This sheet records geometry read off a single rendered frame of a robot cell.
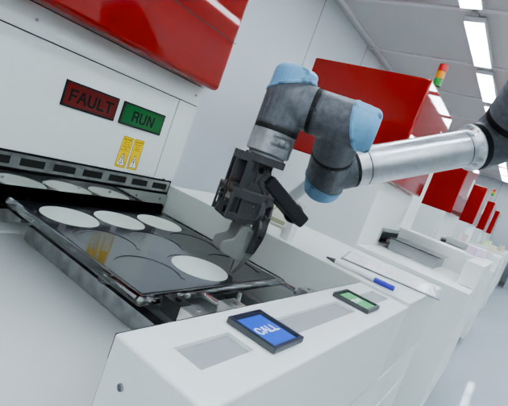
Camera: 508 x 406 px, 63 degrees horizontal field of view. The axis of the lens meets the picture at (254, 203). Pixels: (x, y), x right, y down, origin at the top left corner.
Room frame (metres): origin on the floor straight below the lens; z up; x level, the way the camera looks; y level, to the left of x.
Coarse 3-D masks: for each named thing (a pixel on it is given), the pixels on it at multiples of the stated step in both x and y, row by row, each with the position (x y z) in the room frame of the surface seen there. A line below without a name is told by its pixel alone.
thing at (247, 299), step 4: (232, 292) 0.80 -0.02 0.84; (236, 292) 0.79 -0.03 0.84; (244, 292) 0.79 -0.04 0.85; (248, 292) 0.80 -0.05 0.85; (224, 296) 0.81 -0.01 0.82; (228, 296) 0.80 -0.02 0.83; (232, 296) 0.80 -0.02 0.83; (244, 296) 0.78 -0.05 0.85; (248, 296) 0.78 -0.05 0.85; (252, 296) 0.79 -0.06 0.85; (240, 300) 0.79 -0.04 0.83; (244, 300) 0.78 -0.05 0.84; (248, 300) 0.78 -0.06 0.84; (252, 300) 0.77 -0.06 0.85; (256, 300) 0.77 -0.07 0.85; (260, 300) 0.78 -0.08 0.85; (248, 304) 0.77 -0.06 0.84
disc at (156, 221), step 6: (138, 216) 0.88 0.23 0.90; (144, 216) 0.90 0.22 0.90; (150, 216) 0.92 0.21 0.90; (144, 222) 0.84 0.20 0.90; (150, 222) 0.86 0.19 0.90; (156, 222) 0.88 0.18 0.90; (162, 222) 0.90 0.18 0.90; (168, 222) 0.92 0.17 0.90; (162, 228) 0.85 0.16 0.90; (168, 228) 0.87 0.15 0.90; (174, 228) 0.89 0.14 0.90; (180, 228) 0.91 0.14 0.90
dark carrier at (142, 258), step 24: (72, 240) 0.60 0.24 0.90; (96, 240) 0.64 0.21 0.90; (120, 240) 0.68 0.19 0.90; (144, 240) 0.73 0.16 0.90; (168, 240) 0.78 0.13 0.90; (192, 240) 0.85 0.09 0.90; (120, 264) 0.57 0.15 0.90; (144, 264) 0.61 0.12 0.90; (168, 264) 0.64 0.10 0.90; (216, 264) 0.74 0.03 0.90; (144, 288) 0.52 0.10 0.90; (168, 288) 0.55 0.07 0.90
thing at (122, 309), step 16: (32, 240) 0.72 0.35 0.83; (48, 240) 0.69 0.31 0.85; (48, 256) 0.68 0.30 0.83; (64, 256) 0.66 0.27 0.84; (64, 272) 0.65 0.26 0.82; (80, 272) 0.63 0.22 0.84; (96, 288) 0.61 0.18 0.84; (112, 288) 0.60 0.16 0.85; (112, 304) 0.58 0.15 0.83; (128, 304) 0.57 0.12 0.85; (128, 320) 0.56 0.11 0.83; (144, 320) 0.55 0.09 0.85; (160, 320) 0.56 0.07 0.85
